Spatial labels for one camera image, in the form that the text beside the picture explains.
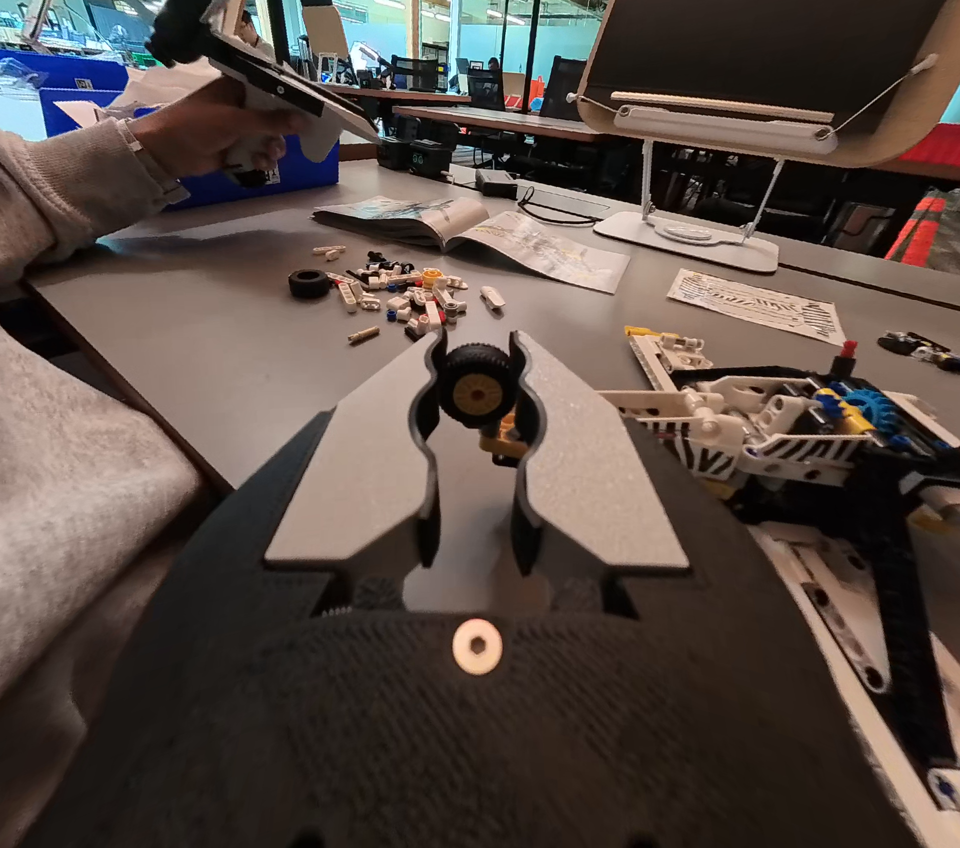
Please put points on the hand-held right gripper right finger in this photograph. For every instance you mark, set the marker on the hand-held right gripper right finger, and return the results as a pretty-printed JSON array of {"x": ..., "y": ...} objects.
[{"x": 600, "y": 481}]

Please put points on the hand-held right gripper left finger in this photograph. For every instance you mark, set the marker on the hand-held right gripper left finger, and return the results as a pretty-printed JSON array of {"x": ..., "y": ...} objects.
[{"x": 352, "y": 481}]

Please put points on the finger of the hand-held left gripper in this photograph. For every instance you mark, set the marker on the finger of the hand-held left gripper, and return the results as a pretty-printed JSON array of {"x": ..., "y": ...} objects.
[
  {"x": 337, "y": 116},
  {"x": 321, "y": 140}
]

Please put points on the lego instruction booklet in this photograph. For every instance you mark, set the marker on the lego instruction booklet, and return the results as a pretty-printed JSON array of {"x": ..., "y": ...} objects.
[{"x": 450, "y": 218}]

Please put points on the black lego wheel yellow hub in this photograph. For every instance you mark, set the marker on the black lego wheel yellow hub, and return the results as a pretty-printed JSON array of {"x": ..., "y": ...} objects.
[{"x": 476, "y": 391}]

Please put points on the zebra striped lego model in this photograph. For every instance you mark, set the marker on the zebra striped lego model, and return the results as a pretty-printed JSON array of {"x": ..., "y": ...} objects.
[{"x": 787, "y": 428}]

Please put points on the person's left forearm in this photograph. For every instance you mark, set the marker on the person's left forearm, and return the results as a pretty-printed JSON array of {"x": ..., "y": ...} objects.
[{"x": 60, "y": 188}]

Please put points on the black lego tyre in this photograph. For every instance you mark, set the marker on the black lego tyre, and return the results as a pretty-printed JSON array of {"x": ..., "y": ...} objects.
[{"x": 307, "y": 283}]

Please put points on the tan lego pin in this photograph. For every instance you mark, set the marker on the tan lego pin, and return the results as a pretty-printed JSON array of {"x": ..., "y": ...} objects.
[{"x": 364, "y": 334}]

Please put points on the pile of small lego pieces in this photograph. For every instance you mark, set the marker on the pile of small lego pieces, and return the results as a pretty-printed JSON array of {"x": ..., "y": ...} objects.
[{"x": 412, "y": 297}]

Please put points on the small black lego assembly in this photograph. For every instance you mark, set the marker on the small black lego assembly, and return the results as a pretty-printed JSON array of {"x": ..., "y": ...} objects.
[{"x": 911, "y": 344}]

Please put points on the person's left hand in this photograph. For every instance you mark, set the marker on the person's left hand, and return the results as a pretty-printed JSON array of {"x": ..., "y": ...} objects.
[{"x": 195, "y": 128}]

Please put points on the white crumpled paper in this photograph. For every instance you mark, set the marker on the white crumpled paper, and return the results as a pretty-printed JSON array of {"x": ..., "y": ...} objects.
[{"x": 150, "y": 87}]

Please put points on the blue storage bin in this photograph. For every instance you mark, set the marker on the blue storage bin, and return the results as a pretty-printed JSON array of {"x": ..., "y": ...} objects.
[
  {"x": 225, "y": 192},
  {"x": 45, "y": 72}
]

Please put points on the long wooden desk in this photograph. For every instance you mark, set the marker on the long wooden desk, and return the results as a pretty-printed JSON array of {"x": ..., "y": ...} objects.
[{"x": 487, "y": 117}]

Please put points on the black power adapter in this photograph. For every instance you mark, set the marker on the black power adapter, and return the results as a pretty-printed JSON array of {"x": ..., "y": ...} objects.
[{"x": 495, "y": 183}]

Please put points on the black office chair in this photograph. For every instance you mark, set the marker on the black office chair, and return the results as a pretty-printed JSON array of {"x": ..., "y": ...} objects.
[{"x": 562, "y": 87}]

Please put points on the zebra sticker sheet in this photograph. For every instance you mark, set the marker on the zebra sticker sheet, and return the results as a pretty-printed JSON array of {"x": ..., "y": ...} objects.
[{"x": 750, "y": 304}]

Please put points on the white book stand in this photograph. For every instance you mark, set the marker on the white book stand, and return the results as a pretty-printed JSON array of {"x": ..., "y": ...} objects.
[{"x": 690, "y": 241}]

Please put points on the person's grey sweatshirt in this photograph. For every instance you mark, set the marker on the person's grey sweatshirt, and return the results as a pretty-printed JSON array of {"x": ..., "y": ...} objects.
[{"x": 75, "y": 488}]

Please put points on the orange traffic cone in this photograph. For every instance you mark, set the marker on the orange traffic cone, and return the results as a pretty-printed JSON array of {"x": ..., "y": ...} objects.
[{"x": 922, "y": 226}]

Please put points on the black panel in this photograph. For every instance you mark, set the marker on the black panel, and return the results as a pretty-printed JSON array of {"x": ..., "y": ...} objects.
[{"x": 750, "y": 1}]

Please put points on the red storage bin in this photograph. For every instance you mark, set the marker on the red storage bin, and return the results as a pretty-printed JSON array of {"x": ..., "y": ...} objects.
[{"x": 934, "y": 147}]

